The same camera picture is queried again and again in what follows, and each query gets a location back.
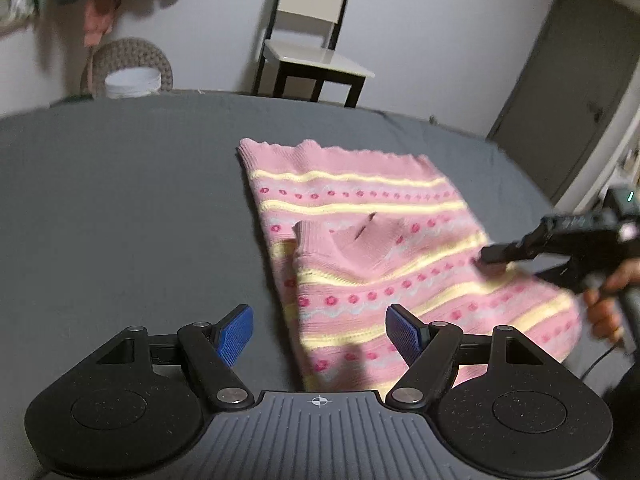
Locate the pink striped knit sweater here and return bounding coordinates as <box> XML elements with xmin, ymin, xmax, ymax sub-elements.
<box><xmin>239</xmin><ymin>139</ymin><xmax>582</xmax><ymax>392</ymax></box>

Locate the person's right hand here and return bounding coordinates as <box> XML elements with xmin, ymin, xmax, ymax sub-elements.
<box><xmin>584</xmin><ymin>259</ymin><xmax>639</xmax><ymax>344</ymax></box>

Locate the white shelf unit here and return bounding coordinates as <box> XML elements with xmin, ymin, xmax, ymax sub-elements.
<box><xmin>555</xmin><ymin>94</ymin><xmax>639</xmax><ymax>212</ymax></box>

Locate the grey bed sheet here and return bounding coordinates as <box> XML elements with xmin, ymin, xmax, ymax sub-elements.
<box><xmin>0</xmin><ymin>89</ymin><xmax>622</xmax><ymax>480</ymax></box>

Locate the dark grey door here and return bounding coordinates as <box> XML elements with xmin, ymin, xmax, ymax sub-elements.
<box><xmin>488</xmin><ymin>0</ymin><xmax>639</xmax><ymax>203</ymax></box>

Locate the white plastic bucket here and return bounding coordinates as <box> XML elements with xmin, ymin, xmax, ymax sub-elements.
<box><xmin>104</xmin><ymin>67</ymin><xmax>162</xmax><ymax>99</ymax></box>

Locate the woven round basket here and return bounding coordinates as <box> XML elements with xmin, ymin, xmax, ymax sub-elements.
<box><xmin>80</xmin><ymin>38</ymin><xmax>174</xmax><ymax>98</ymax></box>

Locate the white black wooden chair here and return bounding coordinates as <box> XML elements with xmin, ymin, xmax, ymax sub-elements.
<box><xmin>250</xmin><ymin>0</ymin><xmax>374</xmax><ymax>108</ymax></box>

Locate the pink hanging garment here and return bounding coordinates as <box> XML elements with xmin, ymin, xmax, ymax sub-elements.
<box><xmin>84</xmin><ymin>0</ymin><xmax>120</xmax><ymax>48</ymax></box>

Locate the black cable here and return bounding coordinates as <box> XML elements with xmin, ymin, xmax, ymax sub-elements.
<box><xmin>579</xmin><ymin>341</ymin><xmax>624</xmax><ymax>380</ymax></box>

